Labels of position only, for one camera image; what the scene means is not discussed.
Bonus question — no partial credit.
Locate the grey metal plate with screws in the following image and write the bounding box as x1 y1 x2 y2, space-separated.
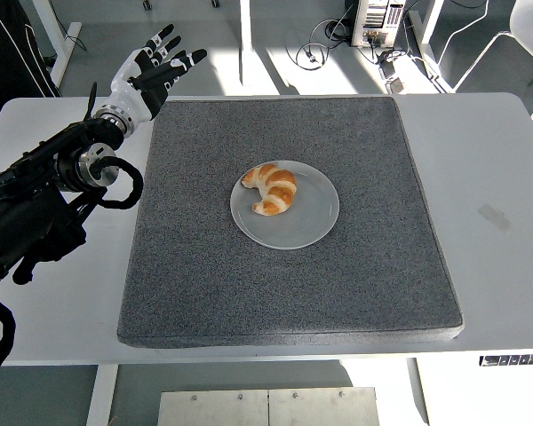
267 386 380 426
157 390 270 426

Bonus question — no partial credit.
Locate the black floor cable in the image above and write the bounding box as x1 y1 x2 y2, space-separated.
296 17 354 71

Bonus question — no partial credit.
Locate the golden croissant bread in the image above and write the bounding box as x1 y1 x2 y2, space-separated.
241 162 298 217

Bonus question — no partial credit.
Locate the white computer tower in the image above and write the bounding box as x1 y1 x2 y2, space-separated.
351 0 406 49

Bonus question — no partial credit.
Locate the grey speckled mat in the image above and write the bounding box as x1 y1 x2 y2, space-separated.
115 96 465 350

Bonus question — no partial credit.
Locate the person's leg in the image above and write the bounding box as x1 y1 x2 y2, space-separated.
0 0 63 143

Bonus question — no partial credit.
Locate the white upright post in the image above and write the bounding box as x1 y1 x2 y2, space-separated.
238 0 255 88

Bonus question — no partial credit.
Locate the round grey plate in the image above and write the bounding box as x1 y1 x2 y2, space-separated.
229 160 340 251

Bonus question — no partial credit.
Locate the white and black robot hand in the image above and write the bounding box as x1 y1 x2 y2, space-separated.
108 24 209 123

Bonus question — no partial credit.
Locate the white table leg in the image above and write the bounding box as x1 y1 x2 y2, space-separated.
86 363 120 426
405 357 431 426

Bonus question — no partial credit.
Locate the table height control panel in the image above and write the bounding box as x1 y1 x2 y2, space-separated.
478 352 533 367

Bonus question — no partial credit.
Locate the black power adapter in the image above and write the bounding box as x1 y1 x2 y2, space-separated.
378 49 410 82

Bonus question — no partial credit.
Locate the white desk leg with foot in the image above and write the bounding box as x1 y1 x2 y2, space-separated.
406 0 457 94
30 0 84 90

